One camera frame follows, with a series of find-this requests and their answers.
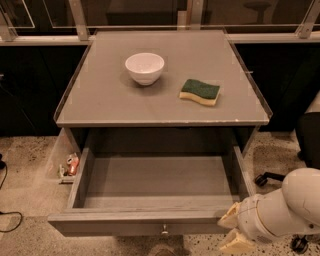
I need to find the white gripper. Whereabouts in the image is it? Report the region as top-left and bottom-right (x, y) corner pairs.
(218, 194), (277, 254)

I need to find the grey top drawer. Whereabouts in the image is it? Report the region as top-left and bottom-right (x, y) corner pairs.
(48, 146), (254, 236)

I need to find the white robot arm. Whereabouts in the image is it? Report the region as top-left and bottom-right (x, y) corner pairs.
(218, 168), (320, 254)

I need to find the grey cabinet with glass top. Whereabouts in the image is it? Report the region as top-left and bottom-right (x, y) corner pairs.
(53, 29), (274, 158)

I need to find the black office chair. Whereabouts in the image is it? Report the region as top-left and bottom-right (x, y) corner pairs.
(254, 111), (320, 255)

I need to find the green and yellow sponge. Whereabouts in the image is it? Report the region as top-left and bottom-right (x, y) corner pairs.
(179, 79), (220, 106)

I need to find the orange packet beside cabinet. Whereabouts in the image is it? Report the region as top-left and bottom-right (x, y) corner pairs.
(67, 153), (79, 176)

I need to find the white ceramic bowl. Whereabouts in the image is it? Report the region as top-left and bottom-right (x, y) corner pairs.
(125, 53), (165, 86)

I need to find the metal window railing frame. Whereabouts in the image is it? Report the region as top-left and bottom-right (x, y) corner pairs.
(0, 0), (320, 45)

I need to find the black floor cable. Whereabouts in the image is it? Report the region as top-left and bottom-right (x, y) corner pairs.
(0, 159), (24, 234)

